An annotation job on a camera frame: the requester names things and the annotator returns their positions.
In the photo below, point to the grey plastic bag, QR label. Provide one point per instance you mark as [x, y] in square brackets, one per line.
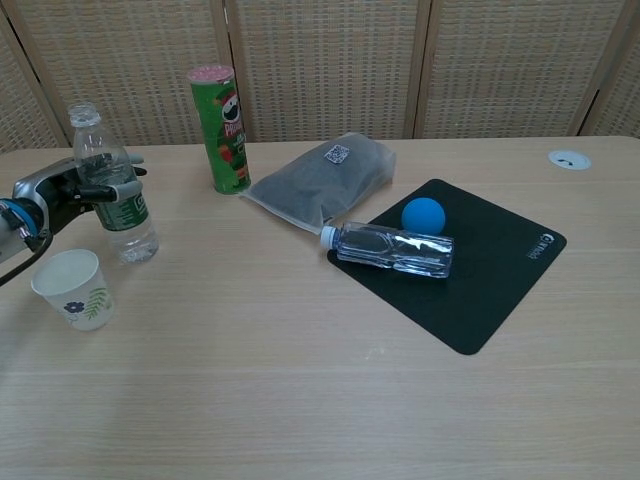
[310, 190]

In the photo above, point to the white flower-print paper cup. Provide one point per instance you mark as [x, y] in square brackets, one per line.
[86, 306]

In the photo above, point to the blue ball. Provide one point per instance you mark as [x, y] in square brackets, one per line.
[423, 215]

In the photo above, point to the green-label clear water bottle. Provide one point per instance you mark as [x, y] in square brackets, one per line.
[126, 214]

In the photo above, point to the black mouse pad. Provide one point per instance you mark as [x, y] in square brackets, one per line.
[490, 285]

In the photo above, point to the woven wooden folding screen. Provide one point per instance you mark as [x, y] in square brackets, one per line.
[325, 65]

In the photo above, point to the clear white-capped plastic bottle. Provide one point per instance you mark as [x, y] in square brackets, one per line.
[390, 250]

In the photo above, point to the silver-black left robot hand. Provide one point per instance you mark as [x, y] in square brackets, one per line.
[55, 195]

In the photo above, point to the green Pringles can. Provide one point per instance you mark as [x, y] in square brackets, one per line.
[225, 150]

